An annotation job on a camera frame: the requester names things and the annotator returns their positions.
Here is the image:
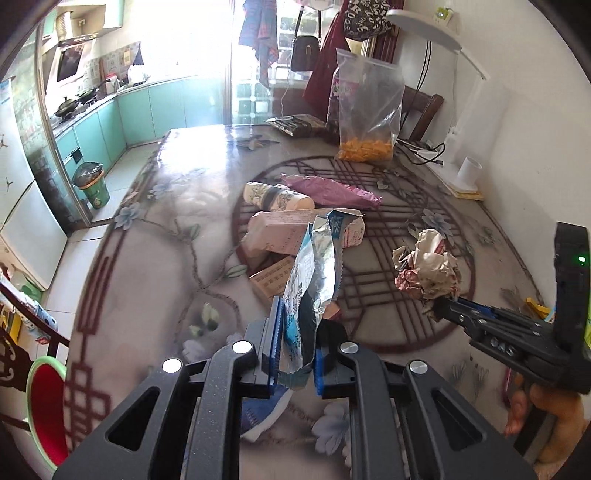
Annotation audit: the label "silver foil snack wrapper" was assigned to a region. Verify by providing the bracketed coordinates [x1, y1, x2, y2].
[279, 209, 365, 389]

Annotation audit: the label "floral paper wad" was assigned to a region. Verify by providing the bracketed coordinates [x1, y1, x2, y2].
[392, 229, 462, 320]

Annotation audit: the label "black shoulder bag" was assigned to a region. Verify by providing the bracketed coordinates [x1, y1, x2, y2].
[290, 6, 322, 73]

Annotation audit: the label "green kitchen trash bin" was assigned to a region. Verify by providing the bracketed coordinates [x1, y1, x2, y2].
[72, 161, 110, 210]

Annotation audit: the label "teal kitchen cabinets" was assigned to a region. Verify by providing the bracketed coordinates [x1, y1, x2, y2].
[53, 76, 231, 173]

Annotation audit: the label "person's right hand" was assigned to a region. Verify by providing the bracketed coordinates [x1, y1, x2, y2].
[503, 373, 590, 467]

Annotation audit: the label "small brown cardboard box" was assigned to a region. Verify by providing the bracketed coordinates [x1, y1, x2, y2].
[249, 256, 294, 307]

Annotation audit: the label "pink carton box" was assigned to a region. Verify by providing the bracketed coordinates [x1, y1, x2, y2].
[239, 209, 366, 259]

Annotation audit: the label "white desk lamp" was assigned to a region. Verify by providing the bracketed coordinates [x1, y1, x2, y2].
[385, 8, 493, 195]

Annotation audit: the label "pink plastic wrapper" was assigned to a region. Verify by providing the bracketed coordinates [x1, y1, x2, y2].
[281, 174, 383, 210]

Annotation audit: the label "dark snack packet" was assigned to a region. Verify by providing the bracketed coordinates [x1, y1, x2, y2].
[266, 114, 327, 138]

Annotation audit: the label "clear zip bag orange snacks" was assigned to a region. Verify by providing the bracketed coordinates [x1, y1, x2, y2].
[335, 49, 405, 163]

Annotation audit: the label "carved wooden chair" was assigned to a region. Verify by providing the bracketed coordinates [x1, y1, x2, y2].
[0, 262, 70, 434]

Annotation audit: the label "white refrigerator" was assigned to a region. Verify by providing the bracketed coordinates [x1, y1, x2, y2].
[0, 80, 67, 291]

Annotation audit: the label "hanging plaid cloth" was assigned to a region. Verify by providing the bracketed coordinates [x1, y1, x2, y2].
[238, 0, 280, 89]

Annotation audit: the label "black patterned hanging bag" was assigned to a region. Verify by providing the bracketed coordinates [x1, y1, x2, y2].
[342, 0, 391, 42]

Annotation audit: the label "black range hood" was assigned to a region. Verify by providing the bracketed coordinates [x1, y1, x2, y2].
[57, 44, 85, 82]

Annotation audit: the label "wooden chair by wall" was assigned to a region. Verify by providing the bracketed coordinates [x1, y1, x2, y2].
[399, 86, 444, 141]

